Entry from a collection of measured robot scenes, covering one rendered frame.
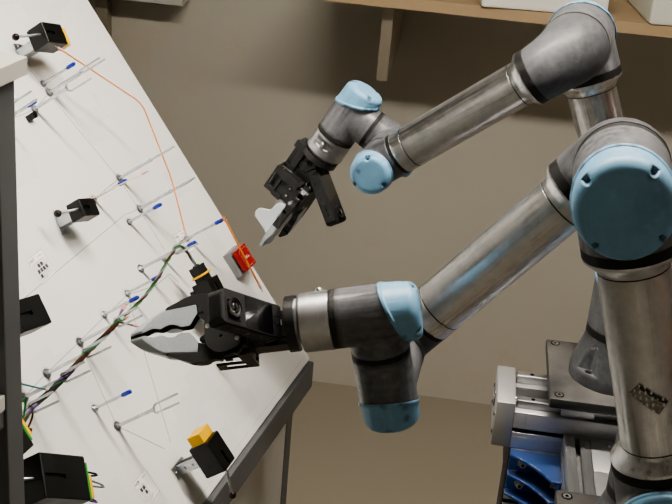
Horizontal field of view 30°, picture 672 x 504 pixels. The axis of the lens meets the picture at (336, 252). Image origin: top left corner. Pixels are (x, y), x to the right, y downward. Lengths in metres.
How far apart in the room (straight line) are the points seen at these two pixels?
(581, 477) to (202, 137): 2.32
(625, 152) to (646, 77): 2.61
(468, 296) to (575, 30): 0.61
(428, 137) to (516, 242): 0.57
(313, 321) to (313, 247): 2.71
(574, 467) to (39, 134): 1.13
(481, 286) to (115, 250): 0.96
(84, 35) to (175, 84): 1.50
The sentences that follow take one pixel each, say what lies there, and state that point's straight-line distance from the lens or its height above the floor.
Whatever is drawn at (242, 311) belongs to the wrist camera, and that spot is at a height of 1.54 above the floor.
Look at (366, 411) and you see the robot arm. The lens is 1.60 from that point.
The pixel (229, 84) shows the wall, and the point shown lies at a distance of 4.10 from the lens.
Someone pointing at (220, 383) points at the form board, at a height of 0.97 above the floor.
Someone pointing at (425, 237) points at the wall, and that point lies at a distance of 4.18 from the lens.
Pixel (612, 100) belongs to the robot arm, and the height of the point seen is 1.62.
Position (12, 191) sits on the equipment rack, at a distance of 1.41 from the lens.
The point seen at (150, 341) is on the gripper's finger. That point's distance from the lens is 1.59.
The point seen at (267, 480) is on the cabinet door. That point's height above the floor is 0.63.
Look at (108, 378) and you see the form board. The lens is 2.24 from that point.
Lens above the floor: 2.22
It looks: 24 degrees down
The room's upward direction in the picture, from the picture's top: 5 degrees clockwise
